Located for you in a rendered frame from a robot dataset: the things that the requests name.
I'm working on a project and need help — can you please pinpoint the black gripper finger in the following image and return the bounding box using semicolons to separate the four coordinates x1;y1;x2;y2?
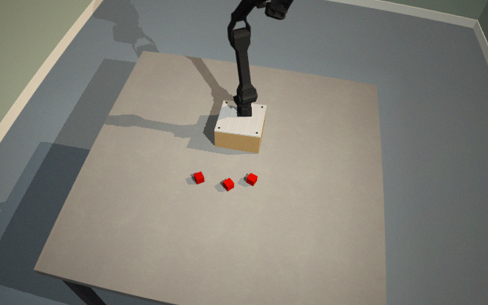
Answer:
270;0;293;13

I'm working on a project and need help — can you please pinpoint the red cube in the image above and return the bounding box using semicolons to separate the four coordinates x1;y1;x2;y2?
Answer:
194;172;204;185
223;178;234;191
247;173;258;186

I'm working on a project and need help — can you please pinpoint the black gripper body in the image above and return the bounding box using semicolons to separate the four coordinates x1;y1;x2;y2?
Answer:
265;2;285;20

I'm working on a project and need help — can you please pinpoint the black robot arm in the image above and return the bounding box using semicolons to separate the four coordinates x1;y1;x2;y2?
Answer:
227;0;267;117

